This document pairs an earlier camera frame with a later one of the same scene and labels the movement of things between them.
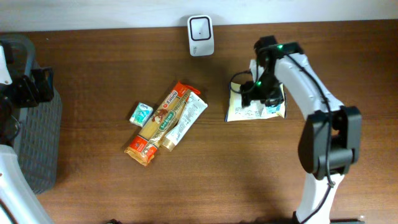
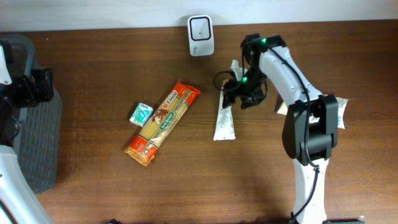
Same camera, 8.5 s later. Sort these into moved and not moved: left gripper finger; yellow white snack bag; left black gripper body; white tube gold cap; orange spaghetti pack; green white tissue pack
Moved: yellow white snack bag; white tube gold cap
Not moved: green white tissue pack; left gripper finger; left black gripper body; orange spaghetti pack
